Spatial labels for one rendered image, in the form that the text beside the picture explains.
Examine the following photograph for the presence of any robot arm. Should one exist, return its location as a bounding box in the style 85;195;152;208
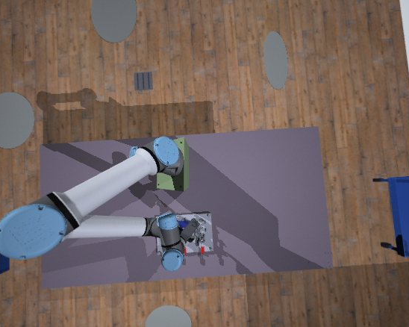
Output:
0;137;200;271

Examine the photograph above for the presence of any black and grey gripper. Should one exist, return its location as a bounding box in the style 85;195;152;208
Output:
178;224;196;245

